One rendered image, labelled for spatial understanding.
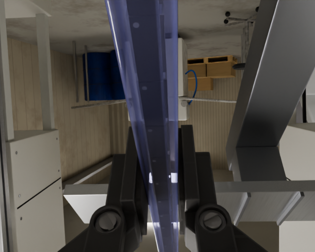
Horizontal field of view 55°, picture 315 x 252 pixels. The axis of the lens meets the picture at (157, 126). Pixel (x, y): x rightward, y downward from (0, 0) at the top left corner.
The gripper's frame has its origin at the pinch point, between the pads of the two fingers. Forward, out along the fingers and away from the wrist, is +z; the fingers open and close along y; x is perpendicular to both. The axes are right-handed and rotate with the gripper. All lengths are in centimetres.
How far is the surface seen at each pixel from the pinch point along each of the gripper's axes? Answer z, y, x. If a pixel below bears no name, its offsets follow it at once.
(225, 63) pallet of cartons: 567, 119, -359
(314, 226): 31, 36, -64
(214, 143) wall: 537, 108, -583
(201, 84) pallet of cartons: 587, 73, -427
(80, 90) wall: 492, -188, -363
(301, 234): 33, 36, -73
